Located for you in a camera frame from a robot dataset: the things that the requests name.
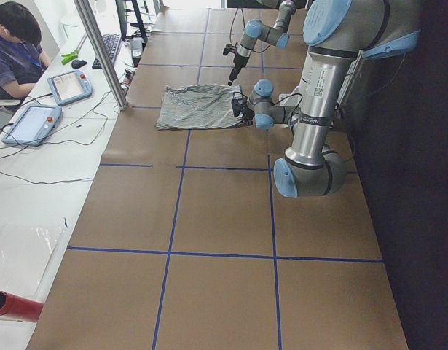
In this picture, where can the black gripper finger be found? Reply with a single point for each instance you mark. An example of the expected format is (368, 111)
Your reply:
(232, 77)

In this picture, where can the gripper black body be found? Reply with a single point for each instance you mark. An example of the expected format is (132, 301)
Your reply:
(235, 65)
(246, 113)

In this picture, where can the blue white striped polo shirt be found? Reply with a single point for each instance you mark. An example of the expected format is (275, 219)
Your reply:
(198, 107)

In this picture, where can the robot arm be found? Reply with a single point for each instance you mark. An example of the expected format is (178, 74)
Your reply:
(336, 33)
(254, 30)

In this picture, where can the black keyboard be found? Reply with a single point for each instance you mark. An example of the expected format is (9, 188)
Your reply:
(112, 43)

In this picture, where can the brown paper table cover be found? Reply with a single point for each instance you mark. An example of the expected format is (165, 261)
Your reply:
(185, 243)

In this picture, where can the black computer mouse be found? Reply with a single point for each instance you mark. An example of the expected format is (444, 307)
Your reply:
(77, 63)

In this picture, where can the far blue teach pendant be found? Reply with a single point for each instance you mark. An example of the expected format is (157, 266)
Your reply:
(70, 87)

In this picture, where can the blue teach pendant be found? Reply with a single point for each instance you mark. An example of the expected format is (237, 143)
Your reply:
(70, 87)
(33, 126)

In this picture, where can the near blue teach pendant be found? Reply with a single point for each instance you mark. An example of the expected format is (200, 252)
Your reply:
(33, 126)

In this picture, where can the seated person in blue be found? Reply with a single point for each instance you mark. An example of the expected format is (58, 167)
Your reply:
(22, 59)

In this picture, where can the clear plastic bag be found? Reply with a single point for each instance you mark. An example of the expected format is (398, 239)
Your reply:
(25, 253)

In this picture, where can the red cardboard tube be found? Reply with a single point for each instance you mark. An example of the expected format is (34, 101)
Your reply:
(19, 308)

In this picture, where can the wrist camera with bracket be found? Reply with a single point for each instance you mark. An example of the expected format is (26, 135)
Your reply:
(238, 107)
(230, 48)

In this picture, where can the aluminium frame post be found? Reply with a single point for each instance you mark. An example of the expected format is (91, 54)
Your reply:
(93, 33)

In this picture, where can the green handled tool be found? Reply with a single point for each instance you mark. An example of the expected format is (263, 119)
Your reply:
(69, 57)

